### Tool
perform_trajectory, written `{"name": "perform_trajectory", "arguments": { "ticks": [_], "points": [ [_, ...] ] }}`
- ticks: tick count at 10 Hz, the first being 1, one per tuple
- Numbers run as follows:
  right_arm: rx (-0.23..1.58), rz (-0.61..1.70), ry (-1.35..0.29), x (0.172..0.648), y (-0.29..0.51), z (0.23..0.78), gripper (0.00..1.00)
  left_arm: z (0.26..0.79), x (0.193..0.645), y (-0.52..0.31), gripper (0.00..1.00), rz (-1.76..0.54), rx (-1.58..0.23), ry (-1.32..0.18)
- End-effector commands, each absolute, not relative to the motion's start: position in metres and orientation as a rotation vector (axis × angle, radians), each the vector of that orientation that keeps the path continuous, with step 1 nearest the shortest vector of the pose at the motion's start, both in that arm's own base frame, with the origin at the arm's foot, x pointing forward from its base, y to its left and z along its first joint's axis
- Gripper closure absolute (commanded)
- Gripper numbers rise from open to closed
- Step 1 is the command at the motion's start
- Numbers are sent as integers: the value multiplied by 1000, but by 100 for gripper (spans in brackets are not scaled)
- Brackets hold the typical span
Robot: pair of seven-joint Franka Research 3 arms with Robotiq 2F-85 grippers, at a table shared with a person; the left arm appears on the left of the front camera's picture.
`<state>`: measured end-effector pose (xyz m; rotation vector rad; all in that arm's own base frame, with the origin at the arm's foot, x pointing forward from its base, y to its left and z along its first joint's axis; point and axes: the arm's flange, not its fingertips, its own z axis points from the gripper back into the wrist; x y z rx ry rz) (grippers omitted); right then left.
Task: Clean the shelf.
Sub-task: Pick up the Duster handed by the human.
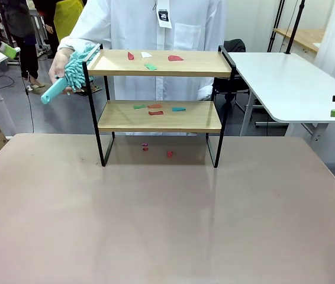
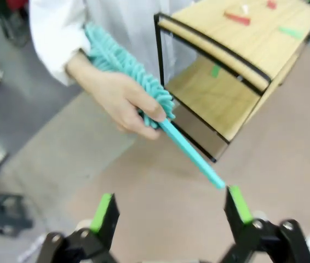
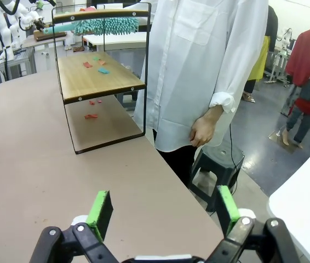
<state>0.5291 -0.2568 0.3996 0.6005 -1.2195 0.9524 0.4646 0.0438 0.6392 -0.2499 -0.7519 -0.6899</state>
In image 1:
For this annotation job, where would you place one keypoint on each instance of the narrow red paper scrap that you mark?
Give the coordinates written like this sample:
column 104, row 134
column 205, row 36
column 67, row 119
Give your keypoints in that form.
column 130, row 56

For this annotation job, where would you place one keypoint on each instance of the two-tier wooden shelf black frame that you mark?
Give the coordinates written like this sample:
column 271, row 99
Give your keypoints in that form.
column 161, row 121

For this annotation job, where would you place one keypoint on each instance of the green paper scrap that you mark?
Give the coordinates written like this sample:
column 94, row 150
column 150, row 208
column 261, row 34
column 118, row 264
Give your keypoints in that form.
column 139, row 106
column 151, row 67

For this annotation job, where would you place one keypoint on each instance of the wooden background desk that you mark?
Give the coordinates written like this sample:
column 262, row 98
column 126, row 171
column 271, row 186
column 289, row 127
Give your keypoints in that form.
column 303, row 37

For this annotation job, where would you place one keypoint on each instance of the person in white lab coat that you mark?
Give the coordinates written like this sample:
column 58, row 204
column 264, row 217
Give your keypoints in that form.
column 185, row 17

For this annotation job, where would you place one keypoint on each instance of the white name badge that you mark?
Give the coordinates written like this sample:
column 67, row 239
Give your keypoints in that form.
column 164, row 16

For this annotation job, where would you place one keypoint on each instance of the black office chair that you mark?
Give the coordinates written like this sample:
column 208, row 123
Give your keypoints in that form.
column 234, row 45

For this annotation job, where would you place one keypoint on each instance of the person's right forearm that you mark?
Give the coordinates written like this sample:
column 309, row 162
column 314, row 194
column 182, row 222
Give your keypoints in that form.
column 78, row 32

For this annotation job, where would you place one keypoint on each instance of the teal microfibre duster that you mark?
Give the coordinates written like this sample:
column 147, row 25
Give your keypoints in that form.
column 81, row 68

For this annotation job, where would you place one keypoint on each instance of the person in dark clothes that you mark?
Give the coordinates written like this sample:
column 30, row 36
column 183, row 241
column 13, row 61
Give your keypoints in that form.
column 22, row 17

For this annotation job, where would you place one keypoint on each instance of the large red paper scrap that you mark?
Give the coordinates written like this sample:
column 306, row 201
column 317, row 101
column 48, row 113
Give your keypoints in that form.
column 175, row 58

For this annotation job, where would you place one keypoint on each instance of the orange paper scrap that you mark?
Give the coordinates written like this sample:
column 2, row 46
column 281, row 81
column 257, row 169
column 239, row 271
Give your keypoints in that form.
column 154, row 105

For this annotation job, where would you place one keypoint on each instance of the teal paper scrap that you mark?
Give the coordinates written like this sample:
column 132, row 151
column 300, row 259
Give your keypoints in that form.
column 178, row 109

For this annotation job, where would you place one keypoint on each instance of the white paper scrap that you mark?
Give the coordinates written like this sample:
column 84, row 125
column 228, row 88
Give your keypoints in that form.
column 145, row 54

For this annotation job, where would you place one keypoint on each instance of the person in yellow apron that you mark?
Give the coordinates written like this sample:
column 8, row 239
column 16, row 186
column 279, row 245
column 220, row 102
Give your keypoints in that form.
column 67, row 17

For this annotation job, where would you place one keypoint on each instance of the crumpled red paper scrap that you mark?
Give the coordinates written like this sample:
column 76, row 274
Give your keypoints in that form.
column 170, row 153

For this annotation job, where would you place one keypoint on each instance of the white side table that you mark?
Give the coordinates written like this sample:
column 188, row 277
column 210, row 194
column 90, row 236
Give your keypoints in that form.
column 289, row 83

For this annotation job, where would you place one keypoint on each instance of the person's right hand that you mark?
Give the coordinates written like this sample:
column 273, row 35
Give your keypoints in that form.
column 56, row 66

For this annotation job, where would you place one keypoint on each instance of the long red paper scrap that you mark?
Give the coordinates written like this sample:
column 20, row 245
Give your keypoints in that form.
column 155, row 112

